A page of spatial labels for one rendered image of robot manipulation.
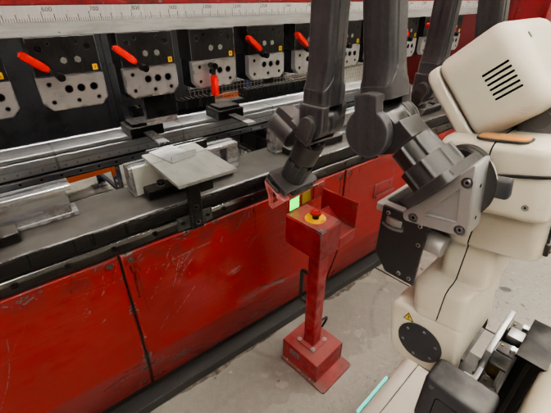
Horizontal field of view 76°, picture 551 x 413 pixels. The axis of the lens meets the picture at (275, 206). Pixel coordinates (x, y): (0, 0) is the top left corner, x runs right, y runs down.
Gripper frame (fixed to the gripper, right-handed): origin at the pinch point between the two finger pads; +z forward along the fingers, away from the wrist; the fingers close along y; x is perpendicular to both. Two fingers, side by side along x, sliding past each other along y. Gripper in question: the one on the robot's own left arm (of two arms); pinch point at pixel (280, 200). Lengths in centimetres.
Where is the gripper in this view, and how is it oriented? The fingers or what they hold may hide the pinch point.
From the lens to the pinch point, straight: 84.9
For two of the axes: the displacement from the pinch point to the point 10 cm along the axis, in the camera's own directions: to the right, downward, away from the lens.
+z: -3.1, 6.0, 7.4
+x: 6.1, 7.2, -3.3
